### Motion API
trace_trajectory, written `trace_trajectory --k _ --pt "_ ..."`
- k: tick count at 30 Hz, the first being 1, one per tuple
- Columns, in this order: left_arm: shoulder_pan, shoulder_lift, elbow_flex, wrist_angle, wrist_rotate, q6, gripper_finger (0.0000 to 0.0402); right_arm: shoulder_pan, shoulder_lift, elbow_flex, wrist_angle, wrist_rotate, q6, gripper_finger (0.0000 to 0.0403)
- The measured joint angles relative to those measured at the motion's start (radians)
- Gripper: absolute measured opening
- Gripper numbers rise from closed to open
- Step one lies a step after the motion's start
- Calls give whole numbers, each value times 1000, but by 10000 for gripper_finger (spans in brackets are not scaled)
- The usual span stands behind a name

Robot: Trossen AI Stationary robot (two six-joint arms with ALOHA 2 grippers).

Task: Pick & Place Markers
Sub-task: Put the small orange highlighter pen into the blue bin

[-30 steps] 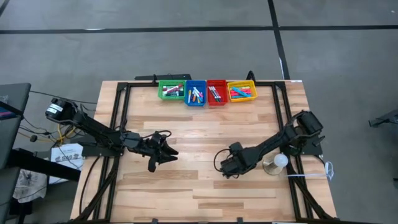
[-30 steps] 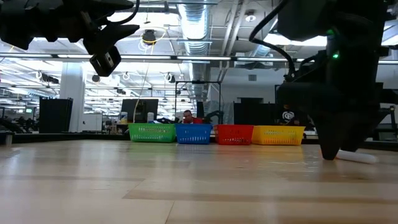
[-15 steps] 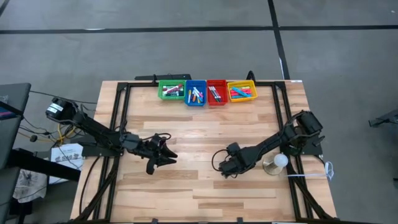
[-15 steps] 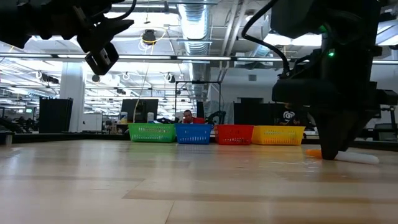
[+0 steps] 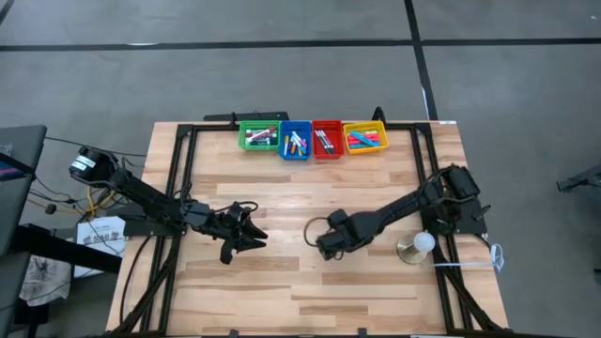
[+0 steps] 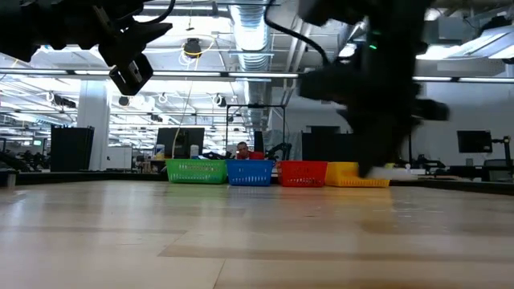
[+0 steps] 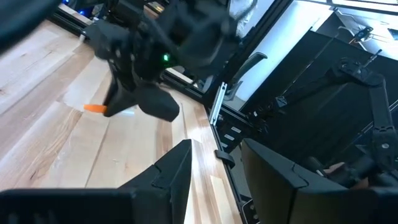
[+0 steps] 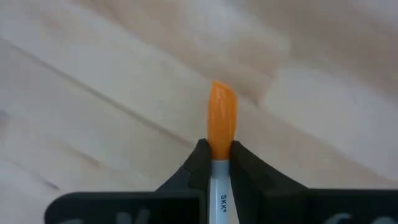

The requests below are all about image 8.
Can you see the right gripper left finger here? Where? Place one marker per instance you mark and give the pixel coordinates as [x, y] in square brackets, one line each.
[196, 174]

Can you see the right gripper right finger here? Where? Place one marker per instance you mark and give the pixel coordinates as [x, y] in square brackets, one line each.
[252, 183]

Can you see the orange cap white highlighter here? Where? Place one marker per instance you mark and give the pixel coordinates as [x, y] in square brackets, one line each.
[221, 124]

